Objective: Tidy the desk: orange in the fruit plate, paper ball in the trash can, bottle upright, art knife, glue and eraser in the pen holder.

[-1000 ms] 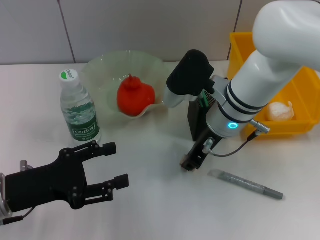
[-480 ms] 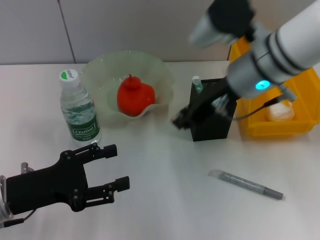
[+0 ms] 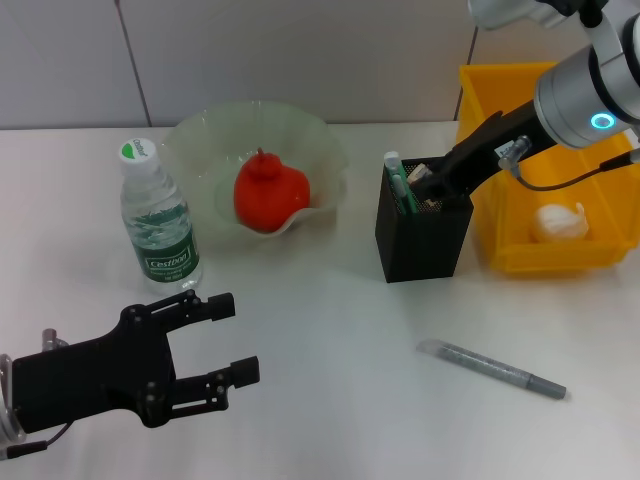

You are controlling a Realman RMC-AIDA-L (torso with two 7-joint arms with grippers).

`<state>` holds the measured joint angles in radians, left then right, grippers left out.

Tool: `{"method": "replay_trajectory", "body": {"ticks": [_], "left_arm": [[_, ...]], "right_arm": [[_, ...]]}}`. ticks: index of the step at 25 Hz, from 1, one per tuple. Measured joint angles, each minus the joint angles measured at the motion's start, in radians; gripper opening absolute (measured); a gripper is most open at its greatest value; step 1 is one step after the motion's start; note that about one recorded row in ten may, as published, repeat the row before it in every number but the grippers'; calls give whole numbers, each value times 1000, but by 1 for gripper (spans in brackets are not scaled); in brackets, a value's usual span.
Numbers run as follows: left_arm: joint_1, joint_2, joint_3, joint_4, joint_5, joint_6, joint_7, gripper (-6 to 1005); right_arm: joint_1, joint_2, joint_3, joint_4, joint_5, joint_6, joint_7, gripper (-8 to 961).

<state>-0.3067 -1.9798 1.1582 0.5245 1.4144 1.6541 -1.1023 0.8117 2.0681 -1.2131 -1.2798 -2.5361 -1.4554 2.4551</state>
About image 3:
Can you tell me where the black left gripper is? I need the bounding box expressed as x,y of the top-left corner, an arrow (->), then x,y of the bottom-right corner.
10,288 -> 262,435

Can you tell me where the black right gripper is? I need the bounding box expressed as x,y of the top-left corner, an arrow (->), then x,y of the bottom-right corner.
414,98 -> 557,207

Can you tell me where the left gripper cable with plug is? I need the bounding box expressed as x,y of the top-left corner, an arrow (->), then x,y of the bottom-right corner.
3,328 -> 75,460

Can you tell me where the black mesh pen holder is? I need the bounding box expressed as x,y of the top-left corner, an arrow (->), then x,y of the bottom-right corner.
374,154 -> 475,285

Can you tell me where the pale green wavy fruit plate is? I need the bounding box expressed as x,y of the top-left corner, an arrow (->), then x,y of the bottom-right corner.
162,101 -> 350,256

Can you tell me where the yellow plastic bin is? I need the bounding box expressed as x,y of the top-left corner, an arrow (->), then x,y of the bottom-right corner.
453,60 -> 636,279

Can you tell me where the grey marker pen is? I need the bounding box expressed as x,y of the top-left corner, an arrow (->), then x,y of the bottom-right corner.
414,338 -> 569,401

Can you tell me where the white garlic bulb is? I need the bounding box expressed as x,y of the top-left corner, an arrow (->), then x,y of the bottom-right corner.
529,201 -> 591,244

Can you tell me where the orange toy fruit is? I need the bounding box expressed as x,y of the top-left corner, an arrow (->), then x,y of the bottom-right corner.
233,147 -> 311,234

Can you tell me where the right gripper cable with plug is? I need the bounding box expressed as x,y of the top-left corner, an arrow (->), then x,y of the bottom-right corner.
498,133 -> 640,192

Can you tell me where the clear green-label water bottle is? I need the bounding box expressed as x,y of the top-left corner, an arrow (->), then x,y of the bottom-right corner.
118,137 -> 204,296

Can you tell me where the beige eraser with barcode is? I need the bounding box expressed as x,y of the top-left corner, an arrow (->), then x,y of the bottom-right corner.
407,162 -> 436,207

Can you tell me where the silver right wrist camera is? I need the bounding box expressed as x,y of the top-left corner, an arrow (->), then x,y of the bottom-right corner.
467,0 -> 604,31

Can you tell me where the mint green pen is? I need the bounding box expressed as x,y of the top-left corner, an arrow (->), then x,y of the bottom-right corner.
383,151 -> 419,216

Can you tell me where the gripper cable with plug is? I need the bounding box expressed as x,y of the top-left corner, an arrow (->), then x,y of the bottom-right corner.
498,133 -> 640,192
3,328 -> 75,460

